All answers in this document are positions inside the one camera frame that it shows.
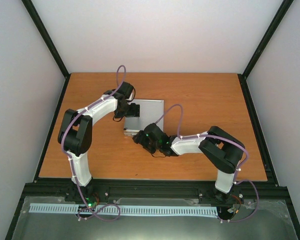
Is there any light blue cable duct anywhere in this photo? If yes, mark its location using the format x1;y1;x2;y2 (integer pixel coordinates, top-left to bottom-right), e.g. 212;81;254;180
28;203;218;218

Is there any aluminium poker case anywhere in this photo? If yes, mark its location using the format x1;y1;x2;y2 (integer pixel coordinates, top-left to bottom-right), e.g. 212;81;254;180
123;99;164;137

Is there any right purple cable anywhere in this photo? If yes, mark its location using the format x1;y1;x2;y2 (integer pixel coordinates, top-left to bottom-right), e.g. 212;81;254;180
154;104;260;224

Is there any black aluminium frame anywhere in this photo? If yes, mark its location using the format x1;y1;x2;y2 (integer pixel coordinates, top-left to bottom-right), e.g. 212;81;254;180
5;0;300;240

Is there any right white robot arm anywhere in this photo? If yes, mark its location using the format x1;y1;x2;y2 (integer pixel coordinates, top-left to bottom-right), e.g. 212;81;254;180
132;123;249;203

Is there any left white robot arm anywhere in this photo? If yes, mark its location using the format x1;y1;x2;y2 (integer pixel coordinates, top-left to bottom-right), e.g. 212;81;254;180
57;81;140;202

